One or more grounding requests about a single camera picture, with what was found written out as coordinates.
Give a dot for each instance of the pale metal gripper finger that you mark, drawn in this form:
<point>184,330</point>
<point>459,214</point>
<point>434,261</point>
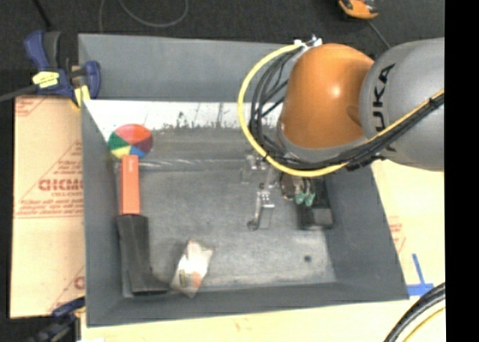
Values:
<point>266,214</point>
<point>255,210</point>

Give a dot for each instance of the grey metal bin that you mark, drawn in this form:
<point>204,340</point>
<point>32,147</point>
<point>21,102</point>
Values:
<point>232,243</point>

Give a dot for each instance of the clear plastic packet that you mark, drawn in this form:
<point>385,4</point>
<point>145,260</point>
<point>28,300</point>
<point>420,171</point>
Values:
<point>191,269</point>

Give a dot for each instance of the black bent flat block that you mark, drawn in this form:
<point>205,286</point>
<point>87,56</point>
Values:
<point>134,247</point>

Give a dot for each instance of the orange flat block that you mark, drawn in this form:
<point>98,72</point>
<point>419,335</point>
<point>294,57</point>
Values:
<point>130,187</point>

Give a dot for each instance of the multicoloured ball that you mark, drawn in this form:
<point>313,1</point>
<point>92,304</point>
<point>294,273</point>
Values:
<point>130,141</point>

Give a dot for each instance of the brown cardboard board, red print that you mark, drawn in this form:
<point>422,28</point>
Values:
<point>45,220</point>

